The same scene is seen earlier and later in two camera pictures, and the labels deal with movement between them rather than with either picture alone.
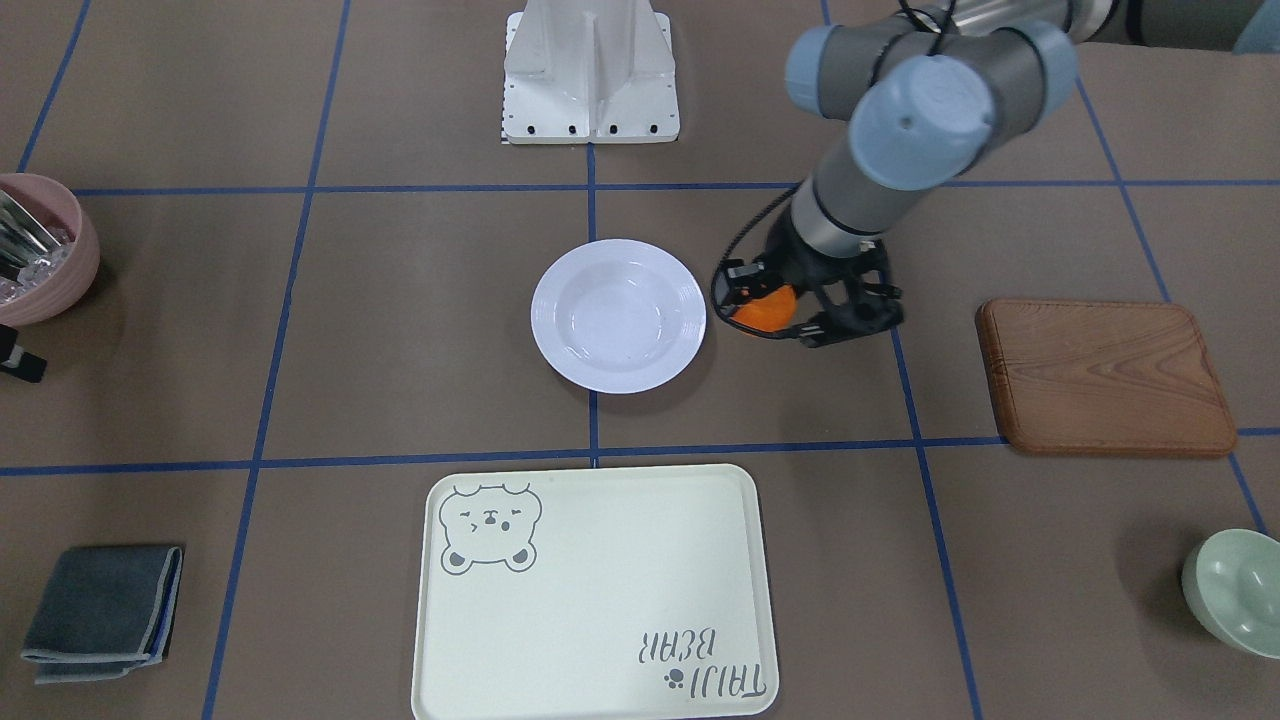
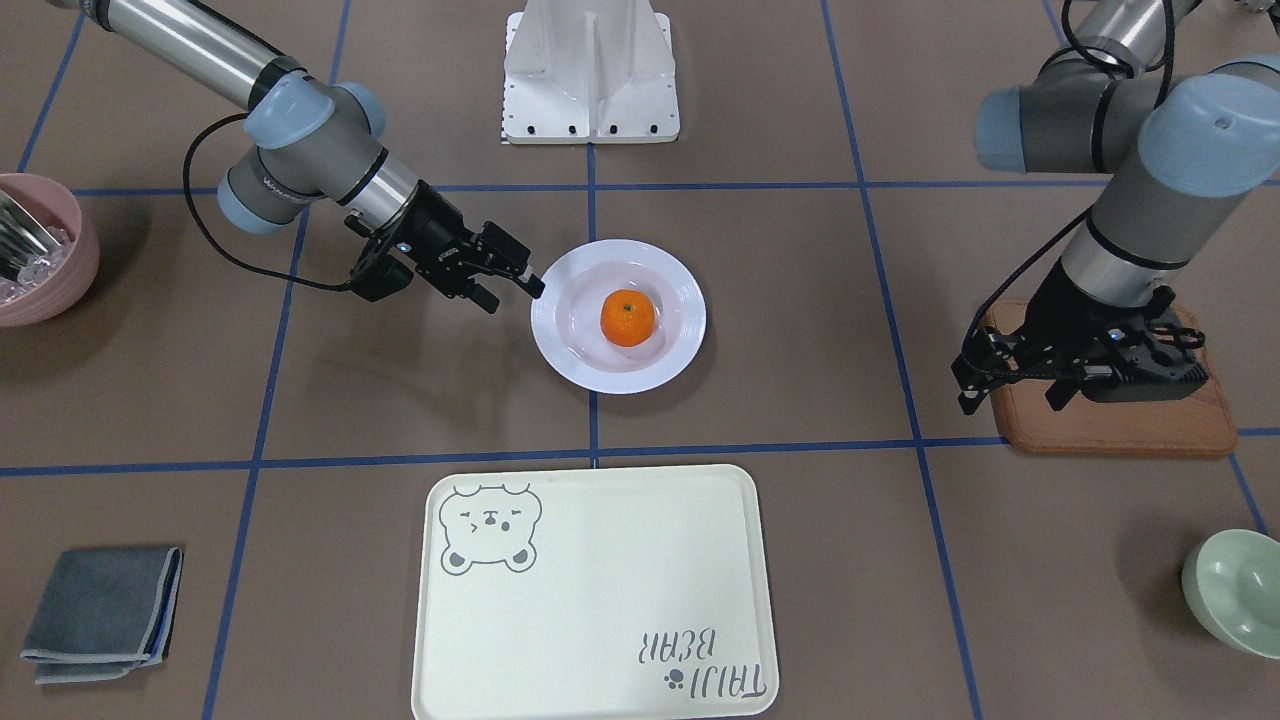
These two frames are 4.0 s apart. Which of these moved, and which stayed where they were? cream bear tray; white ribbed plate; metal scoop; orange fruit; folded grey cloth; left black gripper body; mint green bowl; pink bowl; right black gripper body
Moved: right black gripper body; left black gripper body; orange fruit
Stayed: pink bowl; white ribbed plate; cream bear tray; metal scoop; folded grey cloth; mint green bowl
